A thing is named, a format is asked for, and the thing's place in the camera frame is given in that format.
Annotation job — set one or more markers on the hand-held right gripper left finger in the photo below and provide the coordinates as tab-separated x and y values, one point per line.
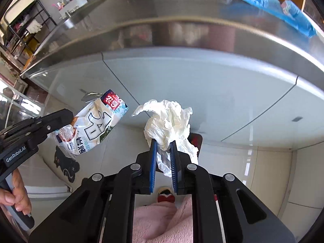
153	167

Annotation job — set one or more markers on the grey base cabinet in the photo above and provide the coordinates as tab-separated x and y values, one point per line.
202	93

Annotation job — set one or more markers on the black bin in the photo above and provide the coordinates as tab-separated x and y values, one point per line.
196	141

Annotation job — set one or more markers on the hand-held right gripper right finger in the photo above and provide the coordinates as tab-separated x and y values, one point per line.
174	167

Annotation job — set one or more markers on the person's left hand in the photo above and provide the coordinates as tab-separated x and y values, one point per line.
20	197

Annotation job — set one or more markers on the black cat floor mat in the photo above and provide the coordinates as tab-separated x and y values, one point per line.
65	164

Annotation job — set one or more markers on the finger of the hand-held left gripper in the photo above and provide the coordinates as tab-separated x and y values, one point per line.
55	120

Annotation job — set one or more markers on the yellow bag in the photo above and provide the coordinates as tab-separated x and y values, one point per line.
33	44

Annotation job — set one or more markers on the black metal shelf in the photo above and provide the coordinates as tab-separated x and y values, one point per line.
47	12

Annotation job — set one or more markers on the white tissue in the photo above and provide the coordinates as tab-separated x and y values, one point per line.
167	124

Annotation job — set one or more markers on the person's slipper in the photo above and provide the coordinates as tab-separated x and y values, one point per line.
165	195

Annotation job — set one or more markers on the person's pink fleece clothing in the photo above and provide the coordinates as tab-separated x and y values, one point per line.
157	222

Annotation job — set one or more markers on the white snack packet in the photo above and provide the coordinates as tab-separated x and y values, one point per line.
93	126

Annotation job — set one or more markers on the white gloves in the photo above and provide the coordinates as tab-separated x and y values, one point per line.
34	26

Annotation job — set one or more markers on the white toothbrush holder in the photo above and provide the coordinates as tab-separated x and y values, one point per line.
76	2

